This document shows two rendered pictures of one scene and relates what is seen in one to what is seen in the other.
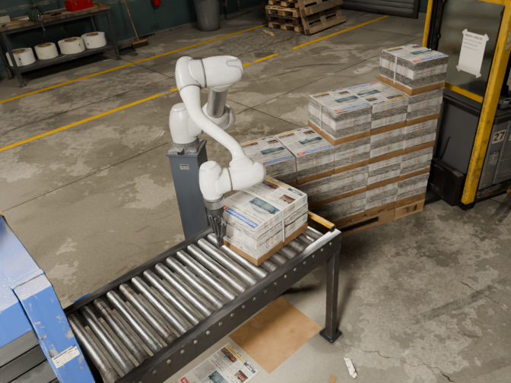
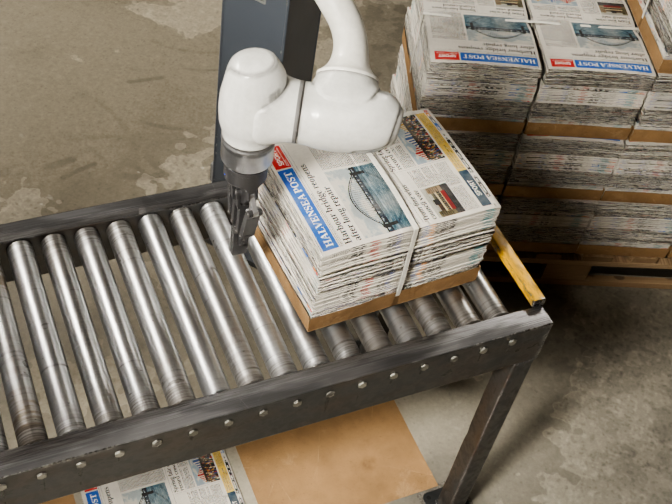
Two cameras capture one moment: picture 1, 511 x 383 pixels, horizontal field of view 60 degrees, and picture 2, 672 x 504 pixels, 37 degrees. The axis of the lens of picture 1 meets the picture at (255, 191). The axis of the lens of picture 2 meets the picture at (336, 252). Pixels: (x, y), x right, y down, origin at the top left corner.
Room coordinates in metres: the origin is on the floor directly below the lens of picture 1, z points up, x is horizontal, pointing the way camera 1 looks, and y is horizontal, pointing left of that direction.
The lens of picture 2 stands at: (0.43, -0.17, 2.33)
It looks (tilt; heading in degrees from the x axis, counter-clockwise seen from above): 48 degrees down; 8
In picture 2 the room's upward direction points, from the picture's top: 11 degrees clockwise
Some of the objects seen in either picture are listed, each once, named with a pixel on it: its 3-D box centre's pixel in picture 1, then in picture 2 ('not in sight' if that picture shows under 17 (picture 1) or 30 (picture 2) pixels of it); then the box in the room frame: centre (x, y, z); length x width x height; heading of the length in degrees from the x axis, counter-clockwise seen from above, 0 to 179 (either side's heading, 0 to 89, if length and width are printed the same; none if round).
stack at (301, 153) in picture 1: (320, 185); (589, 145); (2.83, -0.50, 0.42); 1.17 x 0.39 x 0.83; 110
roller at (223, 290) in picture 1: (206, 276); (182, 304); (1.57, 0.27, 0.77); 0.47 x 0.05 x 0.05; 39
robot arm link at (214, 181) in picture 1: (214, 178); (260, 98); (1.64, 0.17, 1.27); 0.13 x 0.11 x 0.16; 102
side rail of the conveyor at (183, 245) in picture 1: (179, 256); (148, 223); (1.77, 0.42, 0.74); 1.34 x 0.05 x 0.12; 129
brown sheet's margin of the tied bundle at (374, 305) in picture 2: (248, 242); (314, 260); (1.73, 0.06, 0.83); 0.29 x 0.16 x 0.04; 43
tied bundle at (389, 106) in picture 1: (373, 107); not in sight; (2.98, -0.90, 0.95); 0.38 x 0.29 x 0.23; 19
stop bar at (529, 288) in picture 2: (303, 210); (488, 226); (1.98, -0.25, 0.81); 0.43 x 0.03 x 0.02; 39
